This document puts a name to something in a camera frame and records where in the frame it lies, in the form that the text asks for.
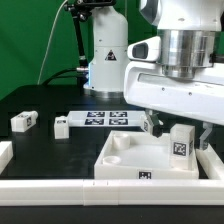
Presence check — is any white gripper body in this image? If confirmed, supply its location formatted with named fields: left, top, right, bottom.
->
left=124, top=61, right=224, bottom=126

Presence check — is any white U-shaped fence wall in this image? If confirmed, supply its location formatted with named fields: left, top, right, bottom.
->
left=0, top=139, right=224, bottom=206

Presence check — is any white marker base plate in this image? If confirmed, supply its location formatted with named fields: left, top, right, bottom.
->
left=68, top=110, right=144, bottom=127

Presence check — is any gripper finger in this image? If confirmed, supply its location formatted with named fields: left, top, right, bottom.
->
left=200, top=122, right=213, bottom=150
left=146, top=109, right=163, bottom=138

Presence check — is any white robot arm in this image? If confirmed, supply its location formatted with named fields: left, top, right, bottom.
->
left=84, top=0, right=224, bottom=149

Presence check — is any white square tabletop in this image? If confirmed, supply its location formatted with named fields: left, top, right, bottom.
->
left=94, top=131, right=199, bottom=180

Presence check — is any black camera stand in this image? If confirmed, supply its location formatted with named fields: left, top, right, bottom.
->
left=64, top=0, right=116, bottom=86

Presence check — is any white cable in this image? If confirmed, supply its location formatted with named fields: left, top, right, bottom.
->
left=37, top=0, right=69, bottom=85

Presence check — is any black cable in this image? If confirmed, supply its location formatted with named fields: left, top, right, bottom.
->
left=43, top=67, right=88, bottom=86

